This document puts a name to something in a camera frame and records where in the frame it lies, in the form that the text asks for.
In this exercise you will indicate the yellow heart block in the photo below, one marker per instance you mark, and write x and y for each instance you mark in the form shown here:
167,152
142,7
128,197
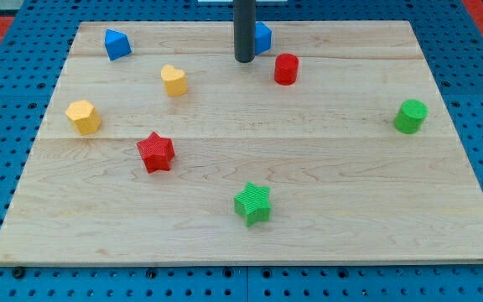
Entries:
174,80

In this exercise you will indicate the blue triangular block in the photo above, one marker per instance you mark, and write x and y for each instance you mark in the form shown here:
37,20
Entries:
117,44

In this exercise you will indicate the yellow hexagon block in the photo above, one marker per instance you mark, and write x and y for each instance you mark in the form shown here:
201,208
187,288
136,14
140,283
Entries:
83,117

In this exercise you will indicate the green star block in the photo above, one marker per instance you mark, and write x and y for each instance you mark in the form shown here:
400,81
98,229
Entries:
252,204

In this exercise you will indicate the red star block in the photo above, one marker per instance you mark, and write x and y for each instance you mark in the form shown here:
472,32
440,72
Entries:
156,152

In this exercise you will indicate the green cylinder block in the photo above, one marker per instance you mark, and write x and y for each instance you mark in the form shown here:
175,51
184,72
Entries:
410,116

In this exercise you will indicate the light wooden board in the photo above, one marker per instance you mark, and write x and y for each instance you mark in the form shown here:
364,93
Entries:
346,187

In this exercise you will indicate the red cylinder block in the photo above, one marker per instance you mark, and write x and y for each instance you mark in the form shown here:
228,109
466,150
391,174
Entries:
286,69

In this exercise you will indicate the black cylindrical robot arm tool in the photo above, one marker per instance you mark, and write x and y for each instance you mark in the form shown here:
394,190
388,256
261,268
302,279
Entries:
244,21

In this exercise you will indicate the blue cube block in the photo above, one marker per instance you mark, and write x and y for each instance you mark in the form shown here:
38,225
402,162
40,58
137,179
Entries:
263,38

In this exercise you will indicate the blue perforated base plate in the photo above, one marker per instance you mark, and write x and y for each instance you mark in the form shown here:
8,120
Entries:
32,55

